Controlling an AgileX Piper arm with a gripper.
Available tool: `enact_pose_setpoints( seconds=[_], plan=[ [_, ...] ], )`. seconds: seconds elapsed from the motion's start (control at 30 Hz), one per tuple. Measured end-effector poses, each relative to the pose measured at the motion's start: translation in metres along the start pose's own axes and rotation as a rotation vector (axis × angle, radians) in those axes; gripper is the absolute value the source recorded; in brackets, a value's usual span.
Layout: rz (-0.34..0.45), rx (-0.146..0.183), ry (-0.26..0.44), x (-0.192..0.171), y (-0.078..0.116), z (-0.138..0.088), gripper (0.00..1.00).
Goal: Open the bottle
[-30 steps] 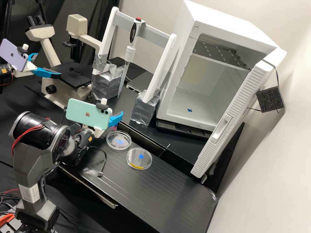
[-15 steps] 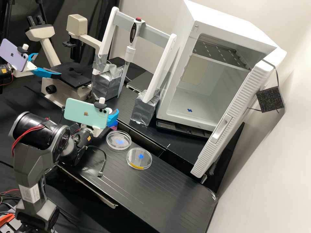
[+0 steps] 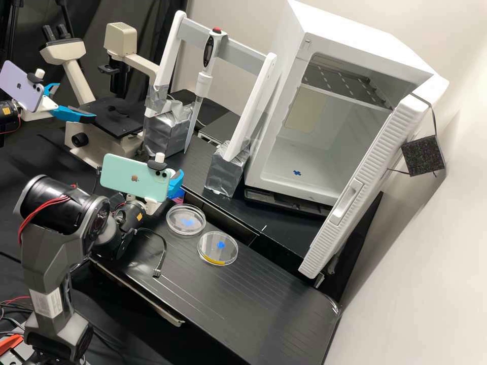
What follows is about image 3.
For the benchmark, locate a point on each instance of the black tray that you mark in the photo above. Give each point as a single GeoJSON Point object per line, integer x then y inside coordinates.
{"type": "Point", "coordinates": [289, 203]}

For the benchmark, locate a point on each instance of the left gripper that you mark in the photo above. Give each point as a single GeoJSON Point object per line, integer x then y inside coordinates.
{"type": "Point", "coordinates": [45, 103]}

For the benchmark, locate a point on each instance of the white pipette stand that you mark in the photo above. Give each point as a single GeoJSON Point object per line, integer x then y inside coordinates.
{"type": "Point", "coordinates": [169, 68]}

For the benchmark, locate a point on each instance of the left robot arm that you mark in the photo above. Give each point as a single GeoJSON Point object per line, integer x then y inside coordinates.
{"type": "Point", "coordinates": [9, 118]}

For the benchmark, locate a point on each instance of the wrist camera phone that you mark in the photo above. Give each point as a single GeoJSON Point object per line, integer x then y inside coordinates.
{"type": "Point", "coordinates": [19, 84]}
{"type": "Point", "coordinates": [133, 178]}

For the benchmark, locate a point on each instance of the left wrist camera phone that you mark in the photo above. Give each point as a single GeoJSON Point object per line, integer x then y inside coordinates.
{"type": "Point", "coordinates": [19, 84]}

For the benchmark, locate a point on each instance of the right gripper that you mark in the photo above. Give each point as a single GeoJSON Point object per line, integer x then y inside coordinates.
{"type": "Point", "coordinates": [151, 206]}

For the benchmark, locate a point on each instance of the right wrist camera phone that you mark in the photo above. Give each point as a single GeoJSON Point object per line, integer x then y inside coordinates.
{"type": "Point", "coordinates": [133, 178]}

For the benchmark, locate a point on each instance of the black platform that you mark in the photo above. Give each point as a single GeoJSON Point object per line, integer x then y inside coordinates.
{"type": "Point", "coordinates": [243, 304]}
{"type": "Point", "coordinates": [274, 232]}
{"type": "Point", "coordinates": [222, 121]}

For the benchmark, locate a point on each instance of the cream microscope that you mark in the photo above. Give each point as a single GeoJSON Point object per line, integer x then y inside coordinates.
{"type": "Point", "coordinates": [99, 131]}

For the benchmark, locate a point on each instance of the petri dish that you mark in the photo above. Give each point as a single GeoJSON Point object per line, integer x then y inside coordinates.
{"type": "Point", "coordinates": [185, 219]}

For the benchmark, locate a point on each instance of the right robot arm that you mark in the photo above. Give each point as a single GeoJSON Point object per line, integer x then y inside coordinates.
{"type": "Point", "coordinates": [45, 247]}

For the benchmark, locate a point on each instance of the incubator door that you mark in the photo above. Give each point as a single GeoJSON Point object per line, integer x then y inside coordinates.
{"type": "Point", "coordinates": [365, 182]}

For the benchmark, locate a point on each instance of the pipette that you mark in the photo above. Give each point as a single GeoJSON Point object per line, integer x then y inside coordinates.
{"type": "Point", "coordinates": [208, 49]}

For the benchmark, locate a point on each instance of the white incubator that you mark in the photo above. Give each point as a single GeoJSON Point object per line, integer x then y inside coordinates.
{"type": "Point", "coordinates": [342, 42]}

